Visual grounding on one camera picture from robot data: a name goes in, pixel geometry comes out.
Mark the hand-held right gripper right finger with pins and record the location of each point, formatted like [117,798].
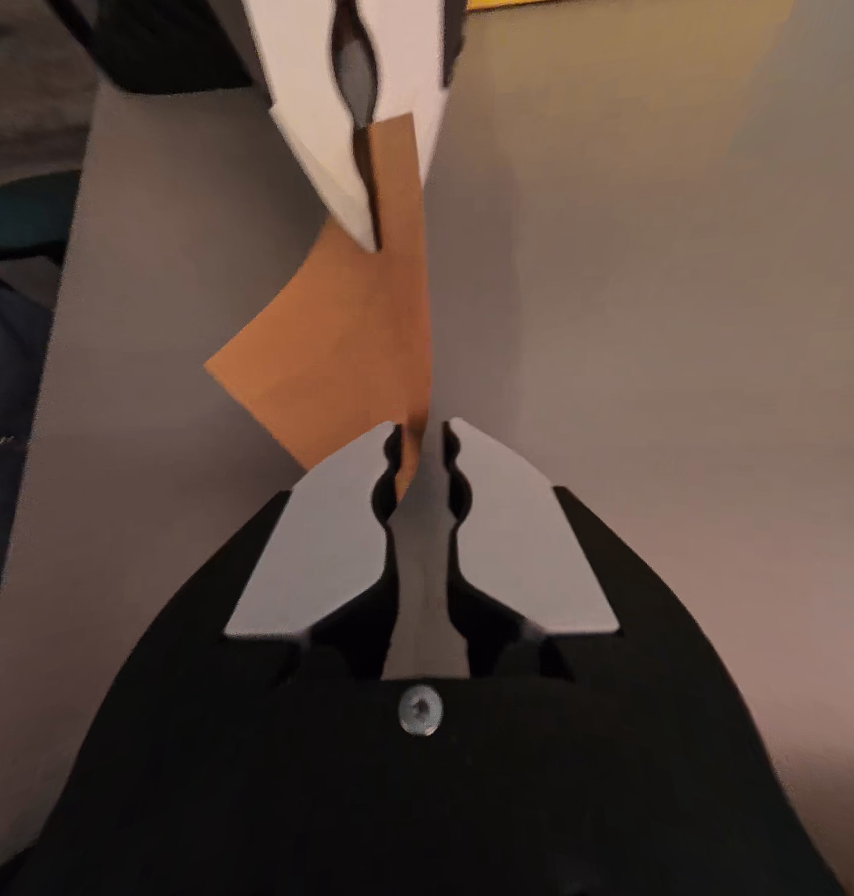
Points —
[532,553]

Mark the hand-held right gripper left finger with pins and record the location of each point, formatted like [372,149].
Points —
[315,553]

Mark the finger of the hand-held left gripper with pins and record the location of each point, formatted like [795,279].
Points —
[301,91]
[409,56]

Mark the yellow plastic bin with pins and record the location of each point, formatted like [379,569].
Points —
[511,3]

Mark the brown-backed patterned origami paper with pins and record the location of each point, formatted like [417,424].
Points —
[343,336]

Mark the teal office chair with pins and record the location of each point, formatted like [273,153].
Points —
[28,210]

